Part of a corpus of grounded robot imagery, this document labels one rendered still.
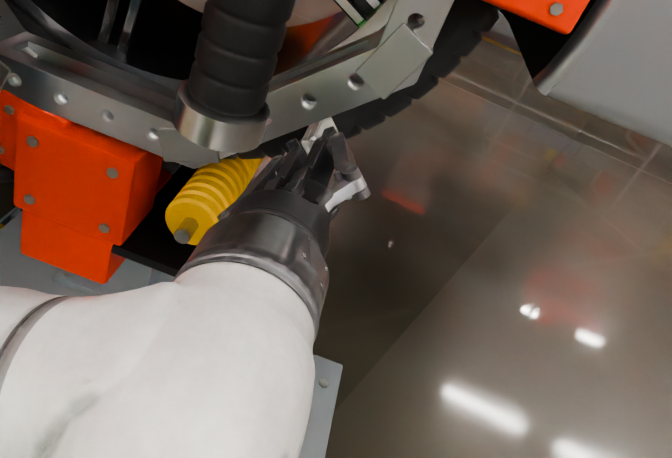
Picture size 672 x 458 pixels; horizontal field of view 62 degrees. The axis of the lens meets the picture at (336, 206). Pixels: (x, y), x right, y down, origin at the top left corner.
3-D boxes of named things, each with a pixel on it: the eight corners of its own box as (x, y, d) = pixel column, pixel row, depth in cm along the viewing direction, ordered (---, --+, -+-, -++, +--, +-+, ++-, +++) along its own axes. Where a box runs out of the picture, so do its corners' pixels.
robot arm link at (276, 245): (342, 359, 33) (355, 294, 38) (269, 239, 29) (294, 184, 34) (216, 387, 36) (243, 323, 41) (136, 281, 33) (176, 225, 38)
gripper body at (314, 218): (240, 317, 41) (273, 244, 49) (345, 289, 38) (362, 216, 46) (185, 236, 38) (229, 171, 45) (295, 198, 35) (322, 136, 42)
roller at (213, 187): (275, 146, 82) (286, 111, 79) (202, 269, 57) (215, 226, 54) (238, 131, 82) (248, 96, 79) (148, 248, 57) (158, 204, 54)
